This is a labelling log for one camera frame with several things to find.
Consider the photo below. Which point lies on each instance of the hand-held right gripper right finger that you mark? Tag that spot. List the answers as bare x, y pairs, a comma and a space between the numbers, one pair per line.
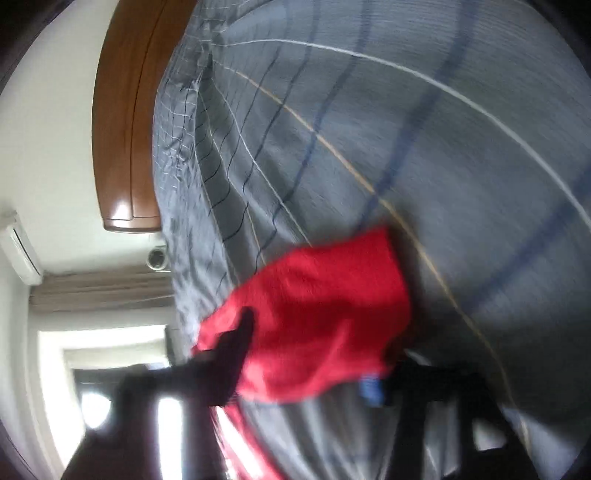
372, 390

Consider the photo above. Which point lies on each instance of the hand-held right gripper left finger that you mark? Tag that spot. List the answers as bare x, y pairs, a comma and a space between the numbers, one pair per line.
228, 353

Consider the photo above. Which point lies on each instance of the red sweater with white animal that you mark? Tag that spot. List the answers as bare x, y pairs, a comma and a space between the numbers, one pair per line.
323, 314

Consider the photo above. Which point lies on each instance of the small white desk fan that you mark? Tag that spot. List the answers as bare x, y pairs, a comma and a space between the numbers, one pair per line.
157, 257

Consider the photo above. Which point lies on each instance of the window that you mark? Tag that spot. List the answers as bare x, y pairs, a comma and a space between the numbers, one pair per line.
94, 406

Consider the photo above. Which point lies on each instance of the beige curtain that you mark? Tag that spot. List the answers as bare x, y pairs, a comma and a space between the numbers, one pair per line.
92, 290

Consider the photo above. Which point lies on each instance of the wooden bed headboard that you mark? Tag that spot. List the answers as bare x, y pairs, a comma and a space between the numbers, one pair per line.
124, 138

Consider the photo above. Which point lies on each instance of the blue checked bed cover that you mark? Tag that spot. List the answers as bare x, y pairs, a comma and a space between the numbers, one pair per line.
415, 138

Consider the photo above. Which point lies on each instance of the white wall air conditioner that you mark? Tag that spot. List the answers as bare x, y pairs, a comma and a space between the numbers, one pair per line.
21, 249

